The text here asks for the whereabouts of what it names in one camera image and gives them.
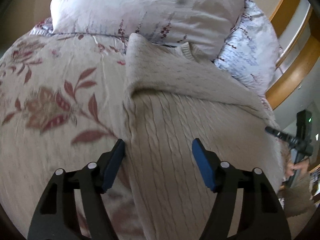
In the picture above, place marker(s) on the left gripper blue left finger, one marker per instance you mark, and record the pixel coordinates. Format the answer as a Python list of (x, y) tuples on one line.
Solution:
[(55, 216)]

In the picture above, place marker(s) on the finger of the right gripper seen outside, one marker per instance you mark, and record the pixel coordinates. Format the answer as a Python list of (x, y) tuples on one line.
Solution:
[(281, 135)]

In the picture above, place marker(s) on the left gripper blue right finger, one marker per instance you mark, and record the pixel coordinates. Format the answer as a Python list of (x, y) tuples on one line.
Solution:
[(261, 217)]

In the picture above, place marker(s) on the cream cable-knit sweater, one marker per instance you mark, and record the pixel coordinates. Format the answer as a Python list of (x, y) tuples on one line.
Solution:
[(173, 96)]

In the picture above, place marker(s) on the person's right hand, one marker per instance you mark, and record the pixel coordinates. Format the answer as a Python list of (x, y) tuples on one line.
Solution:
[(302, 167)]

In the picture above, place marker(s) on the floral tree print pillow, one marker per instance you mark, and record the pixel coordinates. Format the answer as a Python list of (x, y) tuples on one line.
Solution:
[(251, 50)]

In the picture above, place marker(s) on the floral bedspread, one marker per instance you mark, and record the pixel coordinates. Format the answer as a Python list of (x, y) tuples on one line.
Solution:
[(59, 97)]

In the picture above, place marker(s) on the pale pink pillow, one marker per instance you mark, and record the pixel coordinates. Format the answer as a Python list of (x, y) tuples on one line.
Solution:
[(205, 23)]

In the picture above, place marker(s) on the wooden headboard frame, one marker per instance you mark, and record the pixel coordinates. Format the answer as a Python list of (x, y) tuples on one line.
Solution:
[(296, 23)]

